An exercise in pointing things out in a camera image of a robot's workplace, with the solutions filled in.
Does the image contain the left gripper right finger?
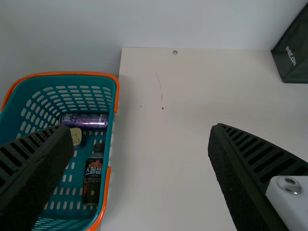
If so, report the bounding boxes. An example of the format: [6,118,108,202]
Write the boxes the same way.
[207,123,308,231]

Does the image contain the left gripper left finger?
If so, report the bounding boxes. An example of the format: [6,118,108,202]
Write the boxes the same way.
[0,123,74,231]

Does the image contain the dark coffee bottle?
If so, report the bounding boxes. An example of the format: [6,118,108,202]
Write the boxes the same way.
[82,143,105,206]

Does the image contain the teal shopping basket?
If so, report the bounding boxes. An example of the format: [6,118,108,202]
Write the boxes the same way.
[0,71,120,231]

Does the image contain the rectangular gold tin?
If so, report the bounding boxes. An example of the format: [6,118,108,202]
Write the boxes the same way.
[69,127,86,149]

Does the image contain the purple can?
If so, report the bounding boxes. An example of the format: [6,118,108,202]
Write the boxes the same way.
[59,113,109,132]

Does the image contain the dark grey bag with straps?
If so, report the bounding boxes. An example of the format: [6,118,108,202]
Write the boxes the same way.
[270,0,308,84]

